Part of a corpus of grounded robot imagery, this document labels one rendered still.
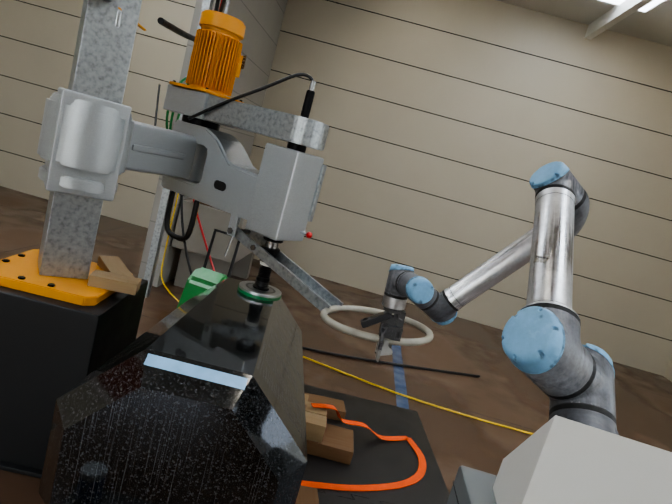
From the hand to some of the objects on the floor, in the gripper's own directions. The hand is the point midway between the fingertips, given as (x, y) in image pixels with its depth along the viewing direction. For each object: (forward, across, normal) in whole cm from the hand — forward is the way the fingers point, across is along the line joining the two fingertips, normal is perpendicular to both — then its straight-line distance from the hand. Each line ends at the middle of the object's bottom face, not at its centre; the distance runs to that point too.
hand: (376, 356), depth 197 cm
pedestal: (+80, +30, +147) cm, 170 cm away
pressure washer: (+78, +164, +116) cm, 216 cm away
